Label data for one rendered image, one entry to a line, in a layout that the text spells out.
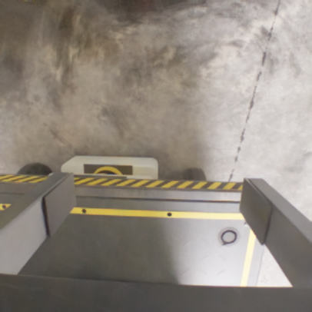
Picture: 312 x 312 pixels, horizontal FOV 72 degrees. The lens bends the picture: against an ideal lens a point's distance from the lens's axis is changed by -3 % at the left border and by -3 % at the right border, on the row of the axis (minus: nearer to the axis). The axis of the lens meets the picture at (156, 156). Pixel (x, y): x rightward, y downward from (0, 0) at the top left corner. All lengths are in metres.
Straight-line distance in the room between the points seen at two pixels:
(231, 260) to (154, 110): 0.45
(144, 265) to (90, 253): 0.11
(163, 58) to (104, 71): 0.18
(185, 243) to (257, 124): 0.45
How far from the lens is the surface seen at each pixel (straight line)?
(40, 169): 0.73
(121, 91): 0.70
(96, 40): 0.73
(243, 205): 0.17
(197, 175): 0.61
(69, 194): 0.16
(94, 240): 0.48
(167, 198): 0.41
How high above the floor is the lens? 0.68
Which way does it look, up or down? 74 degrees down
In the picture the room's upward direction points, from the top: 172 degrees counter-clockwise
